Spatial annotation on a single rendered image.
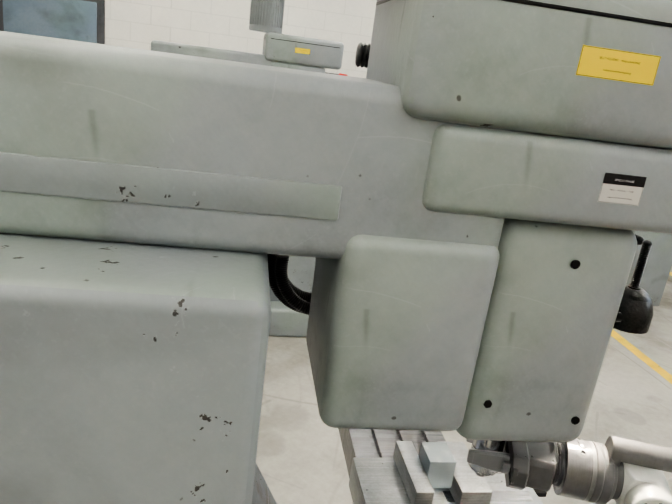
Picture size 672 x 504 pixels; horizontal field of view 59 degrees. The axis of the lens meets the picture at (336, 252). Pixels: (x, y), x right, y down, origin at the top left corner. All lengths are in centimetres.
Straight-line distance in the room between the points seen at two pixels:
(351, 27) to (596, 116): 668
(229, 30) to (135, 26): 103
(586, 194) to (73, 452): 61
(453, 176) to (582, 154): 15
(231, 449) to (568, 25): 55
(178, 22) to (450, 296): 673
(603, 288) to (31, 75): 68
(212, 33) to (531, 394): 668
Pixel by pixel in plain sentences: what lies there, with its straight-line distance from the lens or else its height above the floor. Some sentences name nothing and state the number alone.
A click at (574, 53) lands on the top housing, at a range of 69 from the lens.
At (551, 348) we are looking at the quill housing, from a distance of 81.
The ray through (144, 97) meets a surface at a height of 172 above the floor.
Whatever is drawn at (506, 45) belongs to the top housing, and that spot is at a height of 181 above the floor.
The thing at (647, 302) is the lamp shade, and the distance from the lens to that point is 99.
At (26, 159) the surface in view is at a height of 165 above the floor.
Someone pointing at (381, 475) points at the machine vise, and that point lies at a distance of 123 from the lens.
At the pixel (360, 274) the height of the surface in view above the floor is 155.
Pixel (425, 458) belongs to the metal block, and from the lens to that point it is 119.
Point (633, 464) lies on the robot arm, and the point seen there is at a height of 128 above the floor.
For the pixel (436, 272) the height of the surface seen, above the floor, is 156.
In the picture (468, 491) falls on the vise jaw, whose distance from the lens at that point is 118.
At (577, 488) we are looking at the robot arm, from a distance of 99.
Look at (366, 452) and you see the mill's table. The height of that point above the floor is 96.
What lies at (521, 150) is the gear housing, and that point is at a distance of 68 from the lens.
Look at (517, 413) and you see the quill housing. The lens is 84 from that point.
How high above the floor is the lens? 178
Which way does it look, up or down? 18 degrees down
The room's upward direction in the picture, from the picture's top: 8 degrees clockwise
